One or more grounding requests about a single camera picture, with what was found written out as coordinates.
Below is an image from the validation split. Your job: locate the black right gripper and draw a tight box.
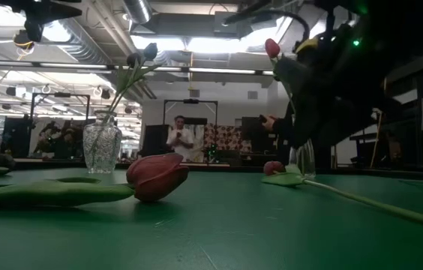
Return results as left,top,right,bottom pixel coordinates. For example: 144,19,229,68
274,31,385,148

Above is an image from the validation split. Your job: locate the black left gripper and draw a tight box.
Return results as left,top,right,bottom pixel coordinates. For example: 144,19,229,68
0,0,83,43

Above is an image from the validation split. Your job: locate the red artificial tulip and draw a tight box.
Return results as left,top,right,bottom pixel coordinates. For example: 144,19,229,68
260,160,423,233
264,37,296,113
0,151,191,208

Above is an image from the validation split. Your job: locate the slim clear glass vase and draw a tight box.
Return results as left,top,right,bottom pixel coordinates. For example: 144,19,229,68
289,138,317,177

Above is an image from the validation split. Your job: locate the cut crystal glass vase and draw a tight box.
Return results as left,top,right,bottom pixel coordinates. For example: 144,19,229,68
82,109,124,175

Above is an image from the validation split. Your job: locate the person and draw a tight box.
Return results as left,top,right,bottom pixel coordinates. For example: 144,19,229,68
258,100,299,168
165,114,194,161

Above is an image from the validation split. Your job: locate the black cabinet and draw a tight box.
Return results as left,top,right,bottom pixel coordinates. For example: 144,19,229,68
241,116,278,157

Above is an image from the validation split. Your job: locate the red white patterned cloth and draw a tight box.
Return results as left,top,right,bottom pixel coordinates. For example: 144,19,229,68
204,124,253,154

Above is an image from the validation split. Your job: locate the black partition panel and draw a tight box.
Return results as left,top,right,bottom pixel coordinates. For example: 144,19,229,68
142,124,170,158
1,115,31,158

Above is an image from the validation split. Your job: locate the green table mat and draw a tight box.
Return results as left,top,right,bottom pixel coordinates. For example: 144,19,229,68
0,166,423,270

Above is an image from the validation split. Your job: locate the black ceiling cable reel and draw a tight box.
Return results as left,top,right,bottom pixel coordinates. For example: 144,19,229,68
12,33,40,50

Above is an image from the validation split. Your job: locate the silver ventilation duct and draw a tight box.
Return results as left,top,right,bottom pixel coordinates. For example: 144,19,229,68
46,14,158,108

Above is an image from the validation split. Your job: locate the black gantry frame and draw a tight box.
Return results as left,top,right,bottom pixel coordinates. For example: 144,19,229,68
28,91,92,158
162,98,219,127

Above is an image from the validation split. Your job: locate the round silver duct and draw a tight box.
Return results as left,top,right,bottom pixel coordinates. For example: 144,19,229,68
122,0,153,25

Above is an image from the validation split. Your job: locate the yellow hanging cable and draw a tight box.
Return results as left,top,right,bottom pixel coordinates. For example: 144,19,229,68
369,110,384,169

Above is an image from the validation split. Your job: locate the black aluminium table frame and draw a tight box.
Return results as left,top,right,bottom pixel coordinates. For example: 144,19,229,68
0,157,423,179

